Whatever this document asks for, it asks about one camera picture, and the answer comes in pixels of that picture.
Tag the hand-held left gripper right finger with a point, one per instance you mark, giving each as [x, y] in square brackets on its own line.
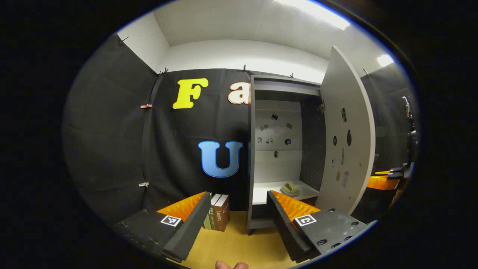
[285, 228]

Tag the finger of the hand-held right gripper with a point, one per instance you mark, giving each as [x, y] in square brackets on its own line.
[381, 172]
[381, 182]

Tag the white cabinet shelf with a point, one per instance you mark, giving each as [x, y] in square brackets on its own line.
[269, 190]

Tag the dark grey cabinet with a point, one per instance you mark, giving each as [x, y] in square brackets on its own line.
[312, 157]

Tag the black backdrop cloth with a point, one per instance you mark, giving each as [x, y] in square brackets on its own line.
[112, 130]

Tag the green book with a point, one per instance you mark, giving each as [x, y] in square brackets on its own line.
[208, 222]

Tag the tan book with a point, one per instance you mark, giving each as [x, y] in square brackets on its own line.
[213, 216]

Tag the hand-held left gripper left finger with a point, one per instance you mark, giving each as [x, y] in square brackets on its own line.
[190, 229]

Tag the dark brown book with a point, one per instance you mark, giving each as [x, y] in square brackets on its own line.
[223, 215]

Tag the small ceiling light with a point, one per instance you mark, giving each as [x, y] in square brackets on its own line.
[384, 59]

